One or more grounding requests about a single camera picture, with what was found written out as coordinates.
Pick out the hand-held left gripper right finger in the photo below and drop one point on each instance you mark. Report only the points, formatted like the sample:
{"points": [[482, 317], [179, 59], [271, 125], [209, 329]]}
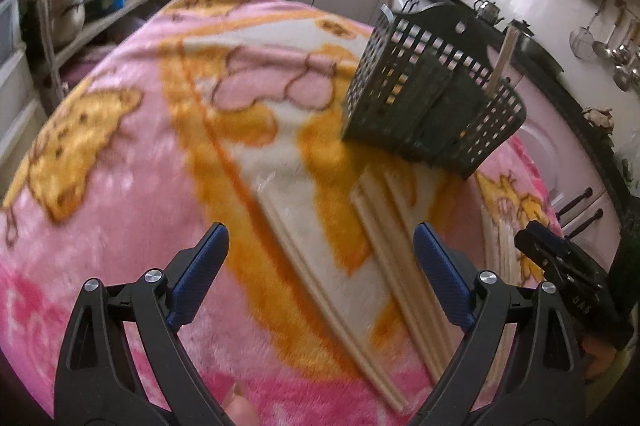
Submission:
{"points": [[442, 276]]}

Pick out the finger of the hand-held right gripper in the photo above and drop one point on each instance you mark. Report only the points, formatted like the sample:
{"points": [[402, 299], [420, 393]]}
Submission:
{"points": [[535, 251], [547, 231]]}

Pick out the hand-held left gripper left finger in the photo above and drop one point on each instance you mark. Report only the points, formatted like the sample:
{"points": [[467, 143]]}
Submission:
{"points": [[200, 276]]}

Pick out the black plastic utensil basket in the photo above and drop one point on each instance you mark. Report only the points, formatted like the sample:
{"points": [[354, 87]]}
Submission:
{"points": [[425, 105]]}

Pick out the row of hanging steel utensils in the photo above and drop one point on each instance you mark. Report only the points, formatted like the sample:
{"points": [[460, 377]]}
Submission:
{"points": [[622, 55]]}

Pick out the person's right hand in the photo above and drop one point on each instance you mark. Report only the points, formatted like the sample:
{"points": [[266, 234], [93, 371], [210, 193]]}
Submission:
{"points": [[597, 358]]}

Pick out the person's left hand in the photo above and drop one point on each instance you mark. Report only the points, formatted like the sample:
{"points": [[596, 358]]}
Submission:
{"points": [[242, 408]]}

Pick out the pink printed blanket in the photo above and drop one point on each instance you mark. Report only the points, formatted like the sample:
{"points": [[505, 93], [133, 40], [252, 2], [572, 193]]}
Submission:
{"points": [[125, 206]]}

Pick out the dried garlic bunch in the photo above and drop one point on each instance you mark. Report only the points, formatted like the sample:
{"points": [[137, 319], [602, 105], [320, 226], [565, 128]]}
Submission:
{"points": [[598, 116]]}

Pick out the black wok with lid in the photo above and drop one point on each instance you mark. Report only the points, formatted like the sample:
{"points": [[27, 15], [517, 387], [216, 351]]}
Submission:
{"points": [[537, 50]]}

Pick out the steel kettle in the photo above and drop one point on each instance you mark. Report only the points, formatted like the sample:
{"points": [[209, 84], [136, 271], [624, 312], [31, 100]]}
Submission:
{"points": [[487, 10]]}

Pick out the large steel pot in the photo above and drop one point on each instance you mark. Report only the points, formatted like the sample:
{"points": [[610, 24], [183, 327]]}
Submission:
{"points": [[67, 13]]}

